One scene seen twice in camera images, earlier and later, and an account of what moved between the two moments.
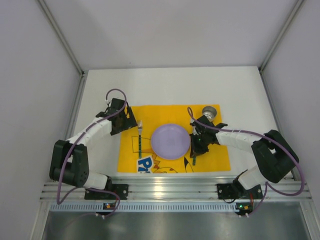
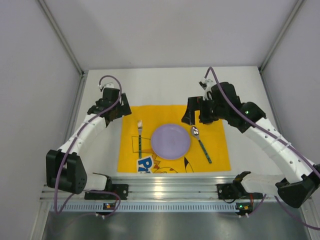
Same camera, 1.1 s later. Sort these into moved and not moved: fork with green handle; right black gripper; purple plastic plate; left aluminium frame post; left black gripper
Moved: right black gripper; left black gripper
Not moved: purple plastic plate; left aluminium frame post; fork with green handle
